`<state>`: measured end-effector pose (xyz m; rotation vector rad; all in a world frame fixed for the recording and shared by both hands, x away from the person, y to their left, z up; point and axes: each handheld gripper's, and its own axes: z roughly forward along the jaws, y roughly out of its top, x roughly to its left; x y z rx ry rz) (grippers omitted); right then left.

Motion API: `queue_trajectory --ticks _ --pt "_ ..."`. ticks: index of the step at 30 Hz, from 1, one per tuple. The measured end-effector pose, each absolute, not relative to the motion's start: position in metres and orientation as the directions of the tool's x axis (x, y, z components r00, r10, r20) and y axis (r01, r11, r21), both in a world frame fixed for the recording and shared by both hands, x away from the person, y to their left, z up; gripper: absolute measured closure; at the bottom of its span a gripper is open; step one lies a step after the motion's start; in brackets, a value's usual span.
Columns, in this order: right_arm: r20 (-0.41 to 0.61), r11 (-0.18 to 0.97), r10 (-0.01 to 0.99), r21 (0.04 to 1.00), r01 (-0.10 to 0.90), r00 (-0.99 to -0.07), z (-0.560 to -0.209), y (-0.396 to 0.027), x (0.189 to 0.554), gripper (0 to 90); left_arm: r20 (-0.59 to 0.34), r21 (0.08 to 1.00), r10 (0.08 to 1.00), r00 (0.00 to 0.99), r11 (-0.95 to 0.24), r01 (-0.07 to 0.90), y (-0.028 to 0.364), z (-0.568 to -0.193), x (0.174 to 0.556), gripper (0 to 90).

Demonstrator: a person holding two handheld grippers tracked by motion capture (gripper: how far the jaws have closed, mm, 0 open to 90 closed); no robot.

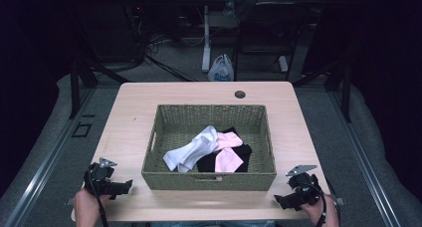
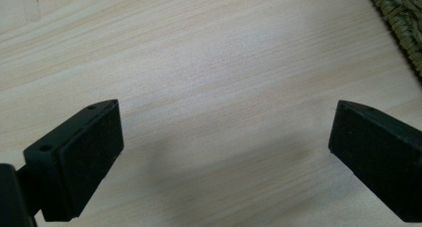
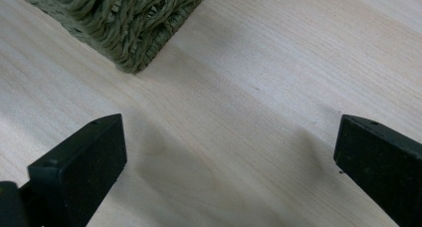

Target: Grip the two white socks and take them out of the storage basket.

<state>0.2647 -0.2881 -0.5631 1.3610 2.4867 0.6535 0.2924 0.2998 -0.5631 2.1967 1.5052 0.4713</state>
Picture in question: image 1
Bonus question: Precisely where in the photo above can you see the white sock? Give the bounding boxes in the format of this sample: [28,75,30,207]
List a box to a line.
[177,124,220,174]
[162,133,213,172]

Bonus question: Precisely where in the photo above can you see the person's right hand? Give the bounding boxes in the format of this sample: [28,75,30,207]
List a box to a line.
[300,193,340,221]

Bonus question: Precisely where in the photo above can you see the black metal stand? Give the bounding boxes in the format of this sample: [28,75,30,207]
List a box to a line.
[68,59,82,119]

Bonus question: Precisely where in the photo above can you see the pink sock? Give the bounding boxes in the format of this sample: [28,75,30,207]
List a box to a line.
[216,131,245,152]
[214,146,245,174]

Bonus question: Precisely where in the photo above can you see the black chair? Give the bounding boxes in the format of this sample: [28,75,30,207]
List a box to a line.
[231,0,312,83]

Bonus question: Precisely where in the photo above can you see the person's left hand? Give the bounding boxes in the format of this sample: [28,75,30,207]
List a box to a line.
[73,188,111,221]

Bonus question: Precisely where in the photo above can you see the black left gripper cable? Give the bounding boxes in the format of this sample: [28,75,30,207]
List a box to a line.
[87,168,109,227]

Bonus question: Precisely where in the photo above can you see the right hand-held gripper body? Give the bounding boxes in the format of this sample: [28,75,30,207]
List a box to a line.
[285,164,323,212]

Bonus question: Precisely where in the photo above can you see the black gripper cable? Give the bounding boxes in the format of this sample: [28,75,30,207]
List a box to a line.
[300,181,328,227]
[87,168,109,227]

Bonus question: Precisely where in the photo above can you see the green woven basket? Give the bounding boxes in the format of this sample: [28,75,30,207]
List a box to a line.
[140,104,278,192]

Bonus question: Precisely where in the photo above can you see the white plastic bag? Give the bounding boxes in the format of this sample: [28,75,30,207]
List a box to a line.
[207,54,235,83]

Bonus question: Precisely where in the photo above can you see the bundle of floor cables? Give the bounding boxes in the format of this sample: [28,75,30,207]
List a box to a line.
[123,2,204,83]

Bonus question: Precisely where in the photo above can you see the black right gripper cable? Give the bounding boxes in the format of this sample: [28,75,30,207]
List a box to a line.
[300,181,328,227]

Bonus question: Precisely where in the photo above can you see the dark bag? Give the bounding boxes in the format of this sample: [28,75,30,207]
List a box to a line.
[222,0,269,21]

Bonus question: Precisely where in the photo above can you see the grey floor rail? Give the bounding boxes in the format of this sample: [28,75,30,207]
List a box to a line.
[326,87,404,227]
[3,87,98,227]

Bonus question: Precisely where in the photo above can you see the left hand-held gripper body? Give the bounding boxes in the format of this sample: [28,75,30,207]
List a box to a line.
[83,157,118,201]

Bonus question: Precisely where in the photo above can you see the white desk leg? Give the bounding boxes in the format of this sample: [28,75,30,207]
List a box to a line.
[201,4,212,73]

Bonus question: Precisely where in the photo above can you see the black sock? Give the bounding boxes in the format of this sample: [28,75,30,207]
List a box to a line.
[196,126,253,174]

